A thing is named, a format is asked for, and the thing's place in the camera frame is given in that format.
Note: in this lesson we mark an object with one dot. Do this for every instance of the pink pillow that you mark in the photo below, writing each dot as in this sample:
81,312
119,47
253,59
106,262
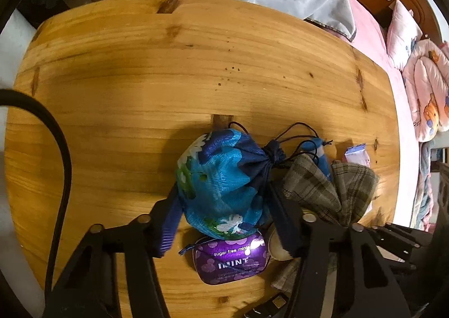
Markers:
403,37

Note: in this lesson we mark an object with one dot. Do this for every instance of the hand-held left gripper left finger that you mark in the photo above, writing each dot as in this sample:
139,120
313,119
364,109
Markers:
168,230

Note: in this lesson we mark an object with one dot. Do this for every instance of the pink bed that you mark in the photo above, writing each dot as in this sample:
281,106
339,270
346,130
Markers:
403,111

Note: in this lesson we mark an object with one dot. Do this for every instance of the small purple white packet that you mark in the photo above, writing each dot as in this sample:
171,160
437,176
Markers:
357,156

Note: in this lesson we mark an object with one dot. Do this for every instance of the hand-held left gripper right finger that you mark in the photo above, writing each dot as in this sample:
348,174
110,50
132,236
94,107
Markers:
280,219

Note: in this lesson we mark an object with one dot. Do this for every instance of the pink bear print quilt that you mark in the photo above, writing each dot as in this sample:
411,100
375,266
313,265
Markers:
428,93

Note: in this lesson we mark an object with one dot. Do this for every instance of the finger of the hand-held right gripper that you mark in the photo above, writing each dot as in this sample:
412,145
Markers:
443,195
403,235

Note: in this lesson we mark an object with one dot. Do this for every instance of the gold round compact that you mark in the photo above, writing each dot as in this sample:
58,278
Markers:
279,248

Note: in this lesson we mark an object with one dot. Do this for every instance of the white curtain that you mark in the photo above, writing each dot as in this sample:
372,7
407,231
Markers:
14,51

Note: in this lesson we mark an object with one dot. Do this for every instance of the plaid fabric bow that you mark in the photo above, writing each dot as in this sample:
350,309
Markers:
315,188

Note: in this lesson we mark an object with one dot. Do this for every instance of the purple mint tin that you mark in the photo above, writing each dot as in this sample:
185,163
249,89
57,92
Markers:
231,262

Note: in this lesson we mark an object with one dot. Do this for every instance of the grey blue knit cloth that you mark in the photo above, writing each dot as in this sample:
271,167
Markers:
422,184

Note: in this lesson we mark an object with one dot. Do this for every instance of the black power adapter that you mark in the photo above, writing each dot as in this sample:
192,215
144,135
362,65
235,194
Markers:
266,309

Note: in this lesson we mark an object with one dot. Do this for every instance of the blue tube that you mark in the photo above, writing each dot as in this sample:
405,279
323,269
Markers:
321,156

